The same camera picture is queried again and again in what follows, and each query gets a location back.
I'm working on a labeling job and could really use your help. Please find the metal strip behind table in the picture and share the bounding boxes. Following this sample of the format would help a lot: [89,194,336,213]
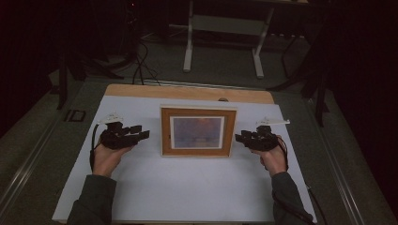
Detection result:
[142,79,267,92]

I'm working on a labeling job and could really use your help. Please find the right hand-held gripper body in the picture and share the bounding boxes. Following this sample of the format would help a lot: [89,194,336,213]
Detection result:
[247,117,291,152]

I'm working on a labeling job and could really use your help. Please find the person's right hand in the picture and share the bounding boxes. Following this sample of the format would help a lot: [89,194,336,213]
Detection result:
[252,135,289,176]

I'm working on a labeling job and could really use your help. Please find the left hand-held gripper cable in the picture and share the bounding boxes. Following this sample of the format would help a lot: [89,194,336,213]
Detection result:
[89,123,109,173]

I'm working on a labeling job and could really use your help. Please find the white metal desk frame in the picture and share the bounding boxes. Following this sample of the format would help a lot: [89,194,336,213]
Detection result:
[182,0,309,79]

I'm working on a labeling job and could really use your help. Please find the black floor cables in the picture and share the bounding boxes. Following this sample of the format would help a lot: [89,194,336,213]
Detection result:
[130,40,162,87]

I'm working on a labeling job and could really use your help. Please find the white table sheet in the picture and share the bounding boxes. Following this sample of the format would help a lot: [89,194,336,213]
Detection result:
[51,95,317,223]

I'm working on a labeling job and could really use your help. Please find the black floor plate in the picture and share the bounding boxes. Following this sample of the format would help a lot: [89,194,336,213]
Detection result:
[64,109,87,123]

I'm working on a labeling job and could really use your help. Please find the hand-held gripper cable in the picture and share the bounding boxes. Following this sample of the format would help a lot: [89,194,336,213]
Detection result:
[89,123,109,173]
[271,134,329,225]

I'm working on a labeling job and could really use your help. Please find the wooden picture frame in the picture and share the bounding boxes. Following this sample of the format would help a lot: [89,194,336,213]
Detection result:
[159,104,238,158]

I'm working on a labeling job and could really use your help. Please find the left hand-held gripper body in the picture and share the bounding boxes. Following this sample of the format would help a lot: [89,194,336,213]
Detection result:
[99,112,139,150]

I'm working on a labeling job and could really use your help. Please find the person's left hand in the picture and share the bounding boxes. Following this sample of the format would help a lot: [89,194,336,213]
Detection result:
[92,139,134,178]

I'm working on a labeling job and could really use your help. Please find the black metal stand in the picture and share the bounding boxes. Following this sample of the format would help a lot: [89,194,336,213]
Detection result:
[266,18,331,128]
[55,31,126,111]

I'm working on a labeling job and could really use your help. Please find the right hand-held gripper cable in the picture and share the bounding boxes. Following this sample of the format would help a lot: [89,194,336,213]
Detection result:
[271,134,329,225]

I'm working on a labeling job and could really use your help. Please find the metal floor rail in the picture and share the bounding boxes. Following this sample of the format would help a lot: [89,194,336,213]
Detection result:
[304,99,368,225]
[0,118,61,214]

